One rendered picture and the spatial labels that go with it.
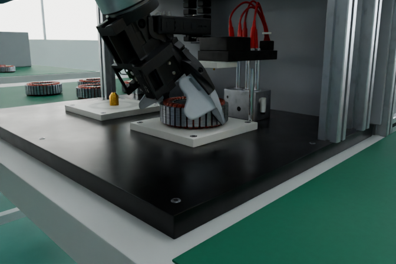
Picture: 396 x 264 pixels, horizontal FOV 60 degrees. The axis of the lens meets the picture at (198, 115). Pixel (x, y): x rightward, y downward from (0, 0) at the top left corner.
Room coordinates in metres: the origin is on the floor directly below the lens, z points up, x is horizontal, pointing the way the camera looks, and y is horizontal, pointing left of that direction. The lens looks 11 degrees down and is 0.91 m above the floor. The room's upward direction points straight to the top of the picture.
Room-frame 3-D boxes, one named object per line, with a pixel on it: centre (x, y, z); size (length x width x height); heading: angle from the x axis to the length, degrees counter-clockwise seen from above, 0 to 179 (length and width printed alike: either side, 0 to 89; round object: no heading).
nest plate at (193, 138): (0.55, 0.01, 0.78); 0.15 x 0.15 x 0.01; 45
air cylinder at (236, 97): (0.66, -0.09, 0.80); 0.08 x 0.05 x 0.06; 45
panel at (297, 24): (0.82, -0.09, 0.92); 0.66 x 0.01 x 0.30; 45
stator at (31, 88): (1.13, 0.51, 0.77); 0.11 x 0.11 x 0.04
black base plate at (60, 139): (0.65, 0.08, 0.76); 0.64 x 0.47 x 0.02; 45
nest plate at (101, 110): (0.72, 0.18, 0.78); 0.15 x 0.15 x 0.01; 45
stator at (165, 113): (0.55, 0.01, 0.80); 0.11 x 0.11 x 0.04
